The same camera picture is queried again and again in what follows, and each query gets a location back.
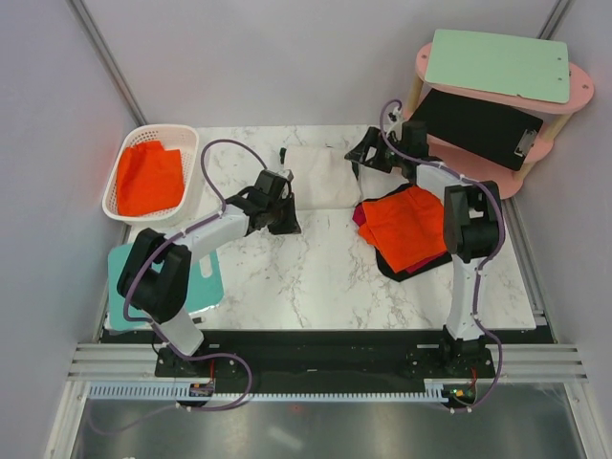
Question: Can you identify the teal cutting board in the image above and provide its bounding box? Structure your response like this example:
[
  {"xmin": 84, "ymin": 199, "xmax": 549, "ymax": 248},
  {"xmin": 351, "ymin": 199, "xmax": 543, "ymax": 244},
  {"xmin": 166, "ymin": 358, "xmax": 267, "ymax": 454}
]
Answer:
[{"xmin": 104, "ymin": 244, "xmax": 224, "ymax": 333}]

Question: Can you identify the dark green t shirt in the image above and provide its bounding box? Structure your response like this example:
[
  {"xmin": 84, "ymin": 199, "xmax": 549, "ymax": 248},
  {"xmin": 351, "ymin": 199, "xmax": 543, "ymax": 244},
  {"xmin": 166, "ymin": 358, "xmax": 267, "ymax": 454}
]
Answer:
[{"xmin": 351, "ymin": 163, "xmax": 360, "ymax": 180}]

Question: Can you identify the black t shirt pile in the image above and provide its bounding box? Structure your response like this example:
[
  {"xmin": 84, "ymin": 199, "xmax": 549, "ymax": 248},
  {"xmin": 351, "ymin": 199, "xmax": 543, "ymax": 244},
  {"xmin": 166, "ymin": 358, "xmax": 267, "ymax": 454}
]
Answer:
[{"xmin": 353, "ymin": 183, "xmax": 453, "ymax": 283}]

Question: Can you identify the magenta t shirt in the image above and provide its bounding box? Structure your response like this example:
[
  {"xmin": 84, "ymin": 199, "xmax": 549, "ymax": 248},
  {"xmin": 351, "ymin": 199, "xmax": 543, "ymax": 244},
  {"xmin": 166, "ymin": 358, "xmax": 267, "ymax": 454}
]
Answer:
[{"xmin": 352, "ymin": 203, "xmax": 366, "ymax": 228}]

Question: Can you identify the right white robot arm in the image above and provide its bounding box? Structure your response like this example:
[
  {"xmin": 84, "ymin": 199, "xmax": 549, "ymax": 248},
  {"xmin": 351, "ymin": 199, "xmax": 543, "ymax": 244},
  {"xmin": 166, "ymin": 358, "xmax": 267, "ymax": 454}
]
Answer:
[{"xmin": 344, "ymin": 121, "xmax": 506, "ymax": 341}]

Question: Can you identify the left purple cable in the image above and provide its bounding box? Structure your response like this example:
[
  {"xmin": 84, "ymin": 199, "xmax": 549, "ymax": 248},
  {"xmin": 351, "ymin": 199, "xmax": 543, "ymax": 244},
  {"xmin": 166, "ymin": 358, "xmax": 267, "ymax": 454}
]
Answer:
[{"xmin": 85, "ymin": 138, "xmax": 269, "ymax": 435}]

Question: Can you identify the white slotted cable duct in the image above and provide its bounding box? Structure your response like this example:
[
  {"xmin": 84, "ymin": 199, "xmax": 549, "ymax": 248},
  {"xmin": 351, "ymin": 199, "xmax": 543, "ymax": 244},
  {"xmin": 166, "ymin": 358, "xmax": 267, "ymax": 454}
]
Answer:
[{"xmin": 87, "ymin": 382, "xmax": 448, "ymax": 403}]

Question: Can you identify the aluminium frame rail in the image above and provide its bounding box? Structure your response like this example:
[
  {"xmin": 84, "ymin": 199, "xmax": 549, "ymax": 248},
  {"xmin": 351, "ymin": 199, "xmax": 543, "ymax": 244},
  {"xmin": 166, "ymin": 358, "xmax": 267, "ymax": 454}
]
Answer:
[{"xmin": 69, "ymin": 343, "xmax": 587, "ymax": 383}]

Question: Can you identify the mint green board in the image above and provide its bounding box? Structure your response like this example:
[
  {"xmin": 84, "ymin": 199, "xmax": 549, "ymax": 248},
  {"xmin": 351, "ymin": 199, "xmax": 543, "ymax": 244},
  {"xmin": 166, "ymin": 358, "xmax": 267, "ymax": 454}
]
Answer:
[{"xmin": 425, "ymin": 29, "xmax": 570, "ymax": 103}]

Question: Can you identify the purple cable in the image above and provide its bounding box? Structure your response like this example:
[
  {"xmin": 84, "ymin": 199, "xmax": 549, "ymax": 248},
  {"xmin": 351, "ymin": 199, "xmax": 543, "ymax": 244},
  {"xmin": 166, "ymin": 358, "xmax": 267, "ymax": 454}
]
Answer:
[
  {"xmin": 85, "ymin": 138, "xmax": 269, "ymax": 435},
  {"xmin": 379, "ymin": 98, "xmax": 507, "ymax": 413}
]

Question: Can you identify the black clipboard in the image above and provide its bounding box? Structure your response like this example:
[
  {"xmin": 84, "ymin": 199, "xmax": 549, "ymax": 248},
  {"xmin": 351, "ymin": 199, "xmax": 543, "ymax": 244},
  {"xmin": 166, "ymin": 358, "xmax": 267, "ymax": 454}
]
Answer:
[{"xmin": 410, "ymin": 89, "xmax": 543, "ymax": 171}]

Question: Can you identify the pink two-tier shelf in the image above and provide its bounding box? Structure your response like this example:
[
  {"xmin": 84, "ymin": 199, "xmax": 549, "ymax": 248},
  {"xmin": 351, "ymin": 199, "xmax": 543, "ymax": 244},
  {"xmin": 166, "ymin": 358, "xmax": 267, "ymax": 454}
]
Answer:
[{"xmin": 404, "ymin": 41, "xmax": 594, "ymax": 198}]

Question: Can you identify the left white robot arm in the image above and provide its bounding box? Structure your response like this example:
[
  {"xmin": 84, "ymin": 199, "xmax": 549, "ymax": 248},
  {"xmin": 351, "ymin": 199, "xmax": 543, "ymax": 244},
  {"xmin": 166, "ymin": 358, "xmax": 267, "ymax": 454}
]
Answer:
[{"xmin": 117, "ymin": 169, "xmax": 301, "ymax": 376}]

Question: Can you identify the orange t shirt in basket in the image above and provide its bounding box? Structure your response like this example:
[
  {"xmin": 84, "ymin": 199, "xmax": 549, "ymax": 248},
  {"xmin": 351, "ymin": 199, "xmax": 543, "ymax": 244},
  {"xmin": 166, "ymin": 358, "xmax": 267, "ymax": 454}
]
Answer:
[{"xmin": 116, "ymin": 141, "xmax": 185, "ymax": 217}]

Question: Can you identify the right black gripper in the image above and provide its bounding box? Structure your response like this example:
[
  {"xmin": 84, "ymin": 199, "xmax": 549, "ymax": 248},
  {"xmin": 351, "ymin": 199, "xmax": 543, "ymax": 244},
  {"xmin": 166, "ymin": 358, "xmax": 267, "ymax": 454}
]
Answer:
[{"xmin": 345, "ymin": 128, "xmax": 407, "ymax": 175}]

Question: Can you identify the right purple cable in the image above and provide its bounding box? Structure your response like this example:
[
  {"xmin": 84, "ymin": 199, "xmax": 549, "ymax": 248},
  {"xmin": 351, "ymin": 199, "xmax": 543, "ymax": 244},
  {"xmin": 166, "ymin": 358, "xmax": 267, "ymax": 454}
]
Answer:
[{"xmin": 379, "ymin": 98, "xmax": 507, "ymax": 413}]

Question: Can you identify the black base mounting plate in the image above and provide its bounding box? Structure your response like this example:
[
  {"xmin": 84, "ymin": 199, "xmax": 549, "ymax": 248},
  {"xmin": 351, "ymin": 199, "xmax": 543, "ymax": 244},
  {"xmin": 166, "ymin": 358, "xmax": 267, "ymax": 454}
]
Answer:
[{"xmin": 101, "ymin": 327, "xmax": 568, "ymax": 396}]

